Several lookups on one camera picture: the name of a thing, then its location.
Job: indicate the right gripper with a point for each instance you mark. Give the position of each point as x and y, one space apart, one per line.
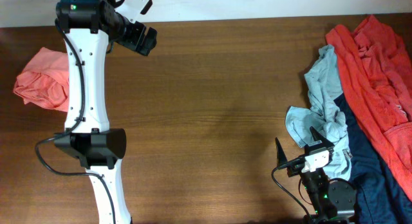
317 138

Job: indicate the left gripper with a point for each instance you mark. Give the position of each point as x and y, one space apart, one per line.
134 42

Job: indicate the salmon pink shirt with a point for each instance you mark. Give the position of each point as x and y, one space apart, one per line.
44 81

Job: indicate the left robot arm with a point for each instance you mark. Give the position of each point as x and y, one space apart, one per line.
90 28

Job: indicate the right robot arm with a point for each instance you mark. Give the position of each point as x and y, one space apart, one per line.
333 199

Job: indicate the grey shirt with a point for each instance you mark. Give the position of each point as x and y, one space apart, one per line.
324 86

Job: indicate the navy blue garment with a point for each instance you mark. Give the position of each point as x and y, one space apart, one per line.
379 197

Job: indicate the red shirt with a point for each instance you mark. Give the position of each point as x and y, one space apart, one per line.
375 73

